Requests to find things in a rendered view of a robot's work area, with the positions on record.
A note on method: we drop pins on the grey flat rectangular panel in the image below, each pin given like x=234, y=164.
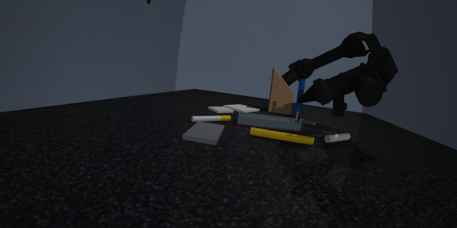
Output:
x=204, y=133

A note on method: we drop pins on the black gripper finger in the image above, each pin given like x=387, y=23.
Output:
x=309, y=96

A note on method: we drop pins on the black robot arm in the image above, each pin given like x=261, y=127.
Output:
x=369, y=81

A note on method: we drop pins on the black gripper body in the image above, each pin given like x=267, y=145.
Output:
x=337, y=84

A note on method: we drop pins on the blue stylus with grey tip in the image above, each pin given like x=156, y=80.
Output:
x=300, y=93

